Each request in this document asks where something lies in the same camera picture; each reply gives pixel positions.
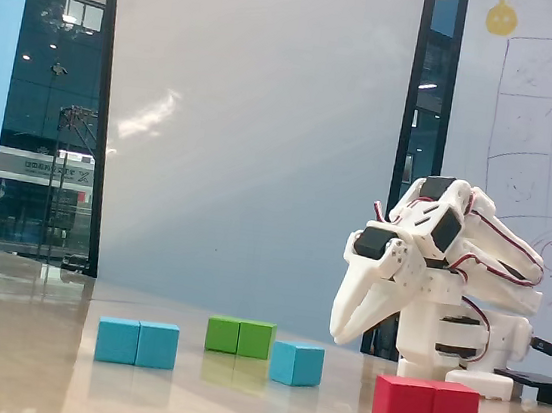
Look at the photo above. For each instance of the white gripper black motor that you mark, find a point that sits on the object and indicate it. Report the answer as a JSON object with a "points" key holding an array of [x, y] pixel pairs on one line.
{"points": [[365, 282]]}

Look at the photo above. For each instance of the small blue cube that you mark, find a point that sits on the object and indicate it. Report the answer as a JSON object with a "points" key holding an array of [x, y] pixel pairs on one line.
{"points": [[294, 365]]}

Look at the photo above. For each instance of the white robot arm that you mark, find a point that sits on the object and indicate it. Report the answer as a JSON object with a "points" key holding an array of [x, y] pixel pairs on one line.
{"points": [[503, 244]]}

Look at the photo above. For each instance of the long red block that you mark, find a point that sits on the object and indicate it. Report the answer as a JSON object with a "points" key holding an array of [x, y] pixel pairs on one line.
{"points": [[425, 408]]}

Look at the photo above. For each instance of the long green block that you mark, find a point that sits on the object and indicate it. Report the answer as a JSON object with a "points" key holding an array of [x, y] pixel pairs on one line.
{"points": [[240, 337]]}

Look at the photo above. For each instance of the long blue block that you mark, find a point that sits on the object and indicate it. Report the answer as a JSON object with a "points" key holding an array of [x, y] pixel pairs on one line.
{"points": [[136, 343]]}

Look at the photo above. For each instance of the black power adapter box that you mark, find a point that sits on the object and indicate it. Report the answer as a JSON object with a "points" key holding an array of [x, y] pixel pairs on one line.
{"points": [[541, 385]]}

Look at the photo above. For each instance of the whiteboard with marker drawings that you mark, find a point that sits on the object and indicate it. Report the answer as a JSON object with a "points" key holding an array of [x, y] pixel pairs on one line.
{"points": [[543, 123]]}

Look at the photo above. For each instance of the yellow round sticker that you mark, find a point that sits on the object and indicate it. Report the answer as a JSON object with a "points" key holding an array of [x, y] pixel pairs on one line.
{"points": [[501, 17]]}

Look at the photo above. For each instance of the metal scaffold tower outside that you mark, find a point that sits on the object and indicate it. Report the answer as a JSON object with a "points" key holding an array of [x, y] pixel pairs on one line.
{"points": [[78, 114]]}

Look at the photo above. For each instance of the black window frame post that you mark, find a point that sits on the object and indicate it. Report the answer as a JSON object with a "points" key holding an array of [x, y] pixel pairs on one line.
{"points": [[411, 107], [102, 120]]}

